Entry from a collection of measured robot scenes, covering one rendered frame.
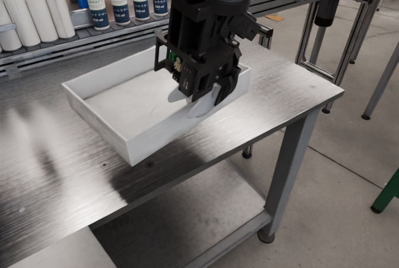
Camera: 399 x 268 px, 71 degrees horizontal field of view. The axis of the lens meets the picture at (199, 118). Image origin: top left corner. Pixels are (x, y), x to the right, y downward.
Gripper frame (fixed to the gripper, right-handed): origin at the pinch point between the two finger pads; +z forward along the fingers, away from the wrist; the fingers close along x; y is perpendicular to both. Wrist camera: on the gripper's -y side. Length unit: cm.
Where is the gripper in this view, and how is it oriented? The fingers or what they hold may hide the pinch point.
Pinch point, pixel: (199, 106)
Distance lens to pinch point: 45.1
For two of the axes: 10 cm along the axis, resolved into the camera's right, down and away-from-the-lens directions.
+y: -6.7, 4.8, -5.7
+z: -1.8, 6.4, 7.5
